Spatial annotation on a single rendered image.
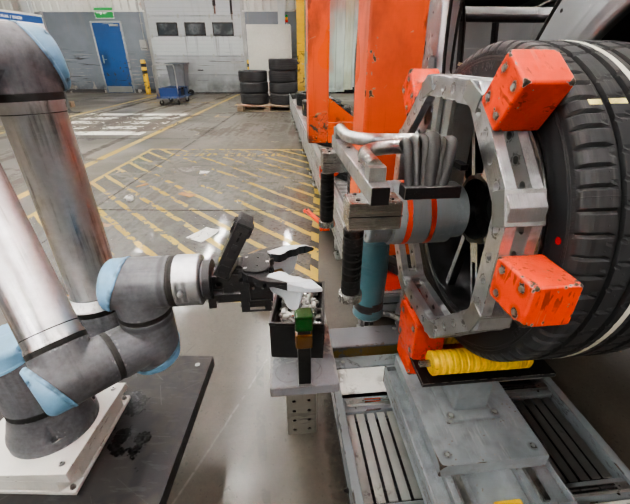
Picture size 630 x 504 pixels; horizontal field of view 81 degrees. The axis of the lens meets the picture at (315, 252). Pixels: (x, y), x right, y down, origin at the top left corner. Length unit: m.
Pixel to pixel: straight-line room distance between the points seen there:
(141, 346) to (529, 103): 0.72
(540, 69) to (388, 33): 0.61
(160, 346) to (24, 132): 0.47
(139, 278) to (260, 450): 0.88
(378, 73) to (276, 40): 10.71
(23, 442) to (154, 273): 0.57
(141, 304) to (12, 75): 0.46
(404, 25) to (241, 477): 1.40
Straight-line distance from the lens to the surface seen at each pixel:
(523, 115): 0.64
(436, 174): 0.60
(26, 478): 1.11
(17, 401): 1.04
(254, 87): 9.21
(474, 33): 3.49
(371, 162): 0.60
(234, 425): 1.47
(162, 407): 1.18
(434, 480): 1.21
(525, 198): 0.62
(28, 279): 0.72
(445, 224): 0.81
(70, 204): 0.91
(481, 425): 1.25
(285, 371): 0.98
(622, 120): 0.69
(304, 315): 0.80
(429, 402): 1.26
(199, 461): 1.41
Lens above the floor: 1.16
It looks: 28 degrees down
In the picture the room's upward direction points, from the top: straight up
